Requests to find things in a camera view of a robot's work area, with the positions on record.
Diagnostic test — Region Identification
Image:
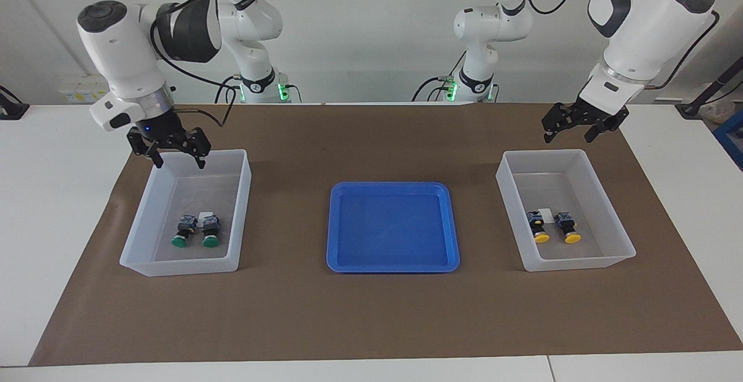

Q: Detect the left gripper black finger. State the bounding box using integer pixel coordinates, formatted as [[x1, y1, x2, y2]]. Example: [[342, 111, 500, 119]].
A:
[[585, 109, 630, 143], [543, 103, 572, 143]]

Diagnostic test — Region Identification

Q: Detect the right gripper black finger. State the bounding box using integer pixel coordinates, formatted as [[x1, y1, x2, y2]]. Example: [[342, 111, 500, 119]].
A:
[[128, 128, 165, 169], [183, 128, 211, 170]]

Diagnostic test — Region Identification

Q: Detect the green push button switch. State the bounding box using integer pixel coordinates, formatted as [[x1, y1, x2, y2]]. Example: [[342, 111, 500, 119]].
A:
[[200, 214, 222, 248], [172, 215, 198, 248]]

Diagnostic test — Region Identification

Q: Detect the yellow push button switch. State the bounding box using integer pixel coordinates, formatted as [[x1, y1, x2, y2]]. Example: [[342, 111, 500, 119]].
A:
[[553, 212, 582, 244], [526, 211, 551, 244]]

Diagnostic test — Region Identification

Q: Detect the black pole stand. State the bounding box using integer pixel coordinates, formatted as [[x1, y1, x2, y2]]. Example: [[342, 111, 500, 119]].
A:
[[676, 56, 743, 118]]

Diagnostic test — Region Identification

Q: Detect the translucent white plastic box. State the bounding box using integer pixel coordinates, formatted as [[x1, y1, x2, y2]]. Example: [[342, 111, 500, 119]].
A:
[[120, 150, 252, 277], [496, 150, 636, 272]]

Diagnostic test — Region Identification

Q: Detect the black desk clamp object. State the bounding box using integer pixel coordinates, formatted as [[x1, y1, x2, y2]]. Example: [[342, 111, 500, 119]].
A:
[[0, 85, 30, 120]]

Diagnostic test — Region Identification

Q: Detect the blue plastic tray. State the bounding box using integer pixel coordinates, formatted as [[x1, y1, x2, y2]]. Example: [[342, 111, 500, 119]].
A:
[[326, 182, 461, 274]]

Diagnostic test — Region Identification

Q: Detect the brown paper table mat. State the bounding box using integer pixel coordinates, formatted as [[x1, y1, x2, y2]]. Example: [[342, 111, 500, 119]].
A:
[[29, 103, 743, 366]]

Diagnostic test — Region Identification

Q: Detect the black base power cable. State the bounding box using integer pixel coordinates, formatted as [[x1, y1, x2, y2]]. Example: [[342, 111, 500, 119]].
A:
[[214, 73, 241, 104], [411, 51, 465, 103]]

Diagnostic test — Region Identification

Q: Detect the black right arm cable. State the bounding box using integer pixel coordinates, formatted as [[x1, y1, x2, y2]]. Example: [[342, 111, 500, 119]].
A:
[[151, 22, 239, 127]]

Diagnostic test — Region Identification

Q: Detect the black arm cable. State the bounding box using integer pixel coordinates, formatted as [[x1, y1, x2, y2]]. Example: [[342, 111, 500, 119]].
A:
[[520, 0, 720, 89], [151, 22, 239, 127]]

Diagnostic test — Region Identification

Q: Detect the white wall socket box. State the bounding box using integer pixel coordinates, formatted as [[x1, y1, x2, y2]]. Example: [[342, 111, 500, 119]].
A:
[[58, 74, 104, 104]]

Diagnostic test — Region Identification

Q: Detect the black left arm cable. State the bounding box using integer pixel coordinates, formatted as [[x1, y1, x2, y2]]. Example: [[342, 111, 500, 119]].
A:
[[520, 0, 720, 89]]

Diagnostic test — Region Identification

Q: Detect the blue metal frame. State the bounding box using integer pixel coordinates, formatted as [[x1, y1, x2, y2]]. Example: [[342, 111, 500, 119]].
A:
[[713, 109, 743, 169]]

